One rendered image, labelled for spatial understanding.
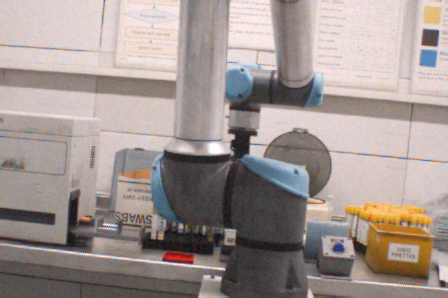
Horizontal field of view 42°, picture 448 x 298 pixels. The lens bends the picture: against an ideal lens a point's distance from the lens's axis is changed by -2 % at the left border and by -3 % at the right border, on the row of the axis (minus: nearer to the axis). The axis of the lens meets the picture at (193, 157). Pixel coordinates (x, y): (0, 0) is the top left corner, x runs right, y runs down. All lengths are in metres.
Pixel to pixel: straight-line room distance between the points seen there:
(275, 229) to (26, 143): 0.67
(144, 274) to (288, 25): 0.62
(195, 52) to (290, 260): 0.37
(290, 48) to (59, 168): 0.59
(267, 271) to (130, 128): 1.11
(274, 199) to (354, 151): 1.06
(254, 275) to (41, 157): 0.63
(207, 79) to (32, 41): 1.19
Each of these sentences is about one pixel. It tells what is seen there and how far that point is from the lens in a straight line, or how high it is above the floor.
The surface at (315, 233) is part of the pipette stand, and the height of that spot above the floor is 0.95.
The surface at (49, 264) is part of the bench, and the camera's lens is 1.39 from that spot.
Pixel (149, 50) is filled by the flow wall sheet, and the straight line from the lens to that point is 2.00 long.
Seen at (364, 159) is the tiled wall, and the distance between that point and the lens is 2.02.
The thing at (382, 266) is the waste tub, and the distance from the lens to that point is 1.46.
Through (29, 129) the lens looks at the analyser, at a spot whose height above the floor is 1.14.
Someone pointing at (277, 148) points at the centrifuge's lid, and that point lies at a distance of 1.93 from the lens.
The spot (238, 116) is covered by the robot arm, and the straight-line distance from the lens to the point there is 1.39.
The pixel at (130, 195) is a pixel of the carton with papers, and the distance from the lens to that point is 1.66.
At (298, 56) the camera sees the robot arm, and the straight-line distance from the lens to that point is 1.17.
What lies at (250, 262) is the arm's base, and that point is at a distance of 0.99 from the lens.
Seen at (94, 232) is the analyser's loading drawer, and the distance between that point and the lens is 1.40.
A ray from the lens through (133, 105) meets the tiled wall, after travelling 2.00.
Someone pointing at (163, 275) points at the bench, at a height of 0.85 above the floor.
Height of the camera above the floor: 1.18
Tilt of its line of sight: 3 degrees down
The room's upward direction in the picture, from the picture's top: 5 degrees clockwise
